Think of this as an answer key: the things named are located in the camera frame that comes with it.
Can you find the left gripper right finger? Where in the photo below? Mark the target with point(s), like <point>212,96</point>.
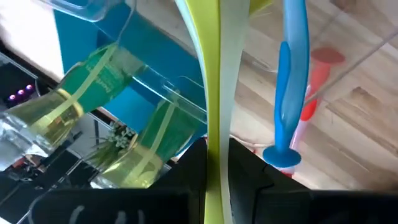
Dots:
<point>248,174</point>

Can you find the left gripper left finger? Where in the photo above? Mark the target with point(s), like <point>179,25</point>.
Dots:
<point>186,174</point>

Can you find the green soap pump bottle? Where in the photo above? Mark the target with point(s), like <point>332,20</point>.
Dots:
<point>62,102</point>
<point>149,149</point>

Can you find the lime green dish brush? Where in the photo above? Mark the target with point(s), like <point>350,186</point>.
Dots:
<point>211,93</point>

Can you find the blue dish brush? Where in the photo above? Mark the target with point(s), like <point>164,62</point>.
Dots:
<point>290,77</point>

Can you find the red dish brush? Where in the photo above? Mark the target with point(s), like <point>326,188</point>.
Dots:
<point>321,71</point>

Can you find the clear plastic bin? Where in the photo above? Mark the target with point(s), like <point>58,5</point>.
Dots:
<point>84,9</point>
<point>183,93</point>

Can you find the potted succulent plant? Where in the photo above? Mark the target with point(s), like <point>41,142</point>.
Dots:
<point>115,143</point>

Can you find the teal plastic bin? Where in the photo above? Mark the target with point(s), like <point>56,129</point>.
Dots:
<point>149,46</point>

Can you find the black device with purple lights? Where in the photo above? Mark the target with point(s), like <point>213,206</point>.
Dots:
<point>18,90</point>

